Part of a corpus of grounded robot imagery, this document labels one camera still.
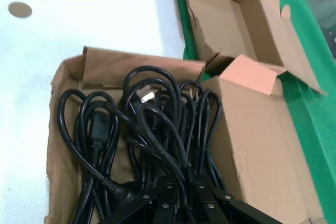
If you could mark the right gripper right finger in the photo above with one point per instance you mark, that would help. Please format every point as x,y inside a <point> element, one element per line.
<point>207,208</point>

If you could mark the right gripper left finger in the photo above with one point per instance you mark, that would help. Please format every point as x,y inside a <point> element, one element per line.
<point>168,197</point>

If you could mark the cardboard box with round hole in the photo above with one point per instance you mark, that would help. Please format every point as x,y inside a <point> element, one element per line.
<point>257,134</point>

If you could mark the cardboard box with torn edge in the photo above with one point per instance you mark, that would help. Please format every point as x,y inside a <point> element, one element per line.
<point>218,19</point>

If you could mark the green table cloth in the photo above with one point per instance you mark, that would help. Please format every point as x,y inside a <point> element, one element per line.
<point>309,103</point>

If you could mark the round cardboard disc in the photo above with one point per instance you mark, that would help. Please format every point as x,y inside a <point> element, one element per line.
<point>20,9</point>

